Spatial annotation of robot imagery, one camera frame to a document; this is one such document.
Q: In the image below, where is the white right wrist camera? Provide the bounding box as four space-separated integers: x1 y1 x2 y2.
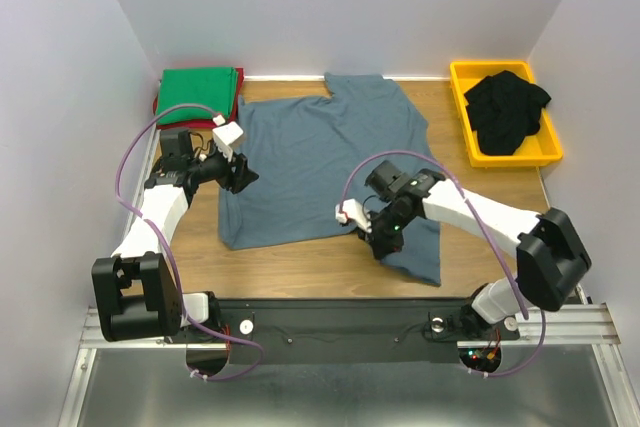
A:
335 199 372 233

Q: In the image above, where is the yellow plastic bin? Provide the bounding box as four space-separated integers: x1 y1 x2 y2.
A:
449 59 563 168

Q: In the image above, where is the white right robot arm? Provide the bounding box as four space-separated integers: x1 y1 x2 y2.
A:
356 161 592 338

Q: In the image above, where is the blue-grey t-shirt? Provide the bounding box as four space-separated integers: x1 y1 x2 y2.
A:
217 71 444 288

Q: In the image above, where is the small electronics board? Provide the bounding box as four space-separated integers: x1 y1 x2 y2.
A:
458 347 501 372

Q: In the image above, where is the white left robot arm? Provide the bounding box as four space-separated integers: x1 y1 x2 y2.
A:
91 122 259 342

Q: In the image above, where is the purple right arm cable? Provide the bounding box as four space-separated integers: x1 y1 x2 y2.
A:
335 149 547 381

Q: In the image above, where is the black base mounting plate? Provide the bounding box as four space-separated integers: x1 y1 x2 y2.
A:
205 297 519 365

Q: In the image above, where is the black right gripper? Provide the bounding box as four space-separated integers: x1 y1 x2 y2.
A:
358 202 416 259

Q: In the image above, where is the black crumpled t-shirt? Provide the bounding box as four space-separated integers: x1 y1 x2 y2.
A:
464 70 551 156

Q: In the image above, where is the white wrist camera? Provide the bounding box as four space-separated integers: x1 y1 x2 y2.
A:
212 115 245 163
335 199 372 233

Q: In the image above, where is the folded red t-shirt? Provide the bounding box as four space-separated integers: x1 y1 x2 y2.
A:
151 66 246 133

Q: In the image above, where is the aluminium extrusion rail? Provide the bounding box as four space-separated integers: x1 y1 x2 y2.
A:
514 289 622 347

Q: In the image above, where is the folded green t-shirt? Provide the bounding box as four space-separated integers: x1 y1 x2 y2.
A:
153 66 244 120

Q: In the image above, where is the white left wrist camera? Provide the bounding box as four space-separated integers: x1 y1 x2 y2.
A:
212 115 245 163

